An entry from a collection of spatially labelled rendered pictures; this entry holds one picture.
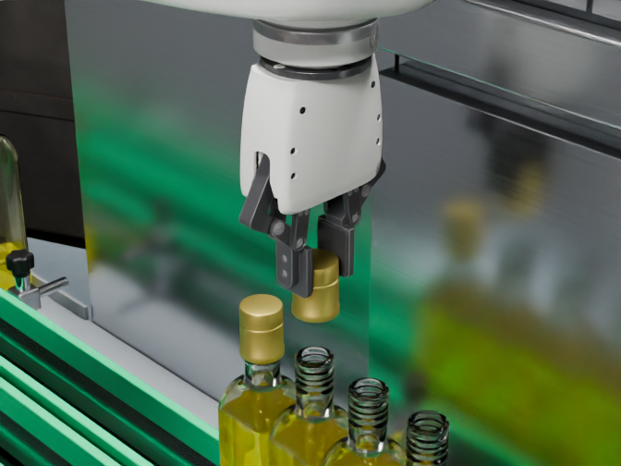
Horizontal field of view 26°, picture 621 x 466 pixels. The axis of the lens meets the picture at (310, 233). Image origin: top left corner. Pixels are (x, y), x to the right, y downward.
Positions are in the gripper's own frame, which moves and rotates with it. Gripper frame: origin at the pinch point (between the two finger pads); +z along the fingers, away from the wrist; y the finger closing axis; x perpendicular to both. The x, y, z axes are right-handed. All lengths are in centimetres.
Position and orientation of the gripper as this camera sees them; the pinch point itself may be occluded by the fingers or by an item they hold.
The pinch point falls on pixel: (315, 256)
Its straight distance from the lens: 97.3
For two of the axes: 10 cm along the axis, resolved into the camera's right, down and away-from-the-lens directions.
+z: 0.0, 8.9, 4.6
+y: -7.1, 3.2, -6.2
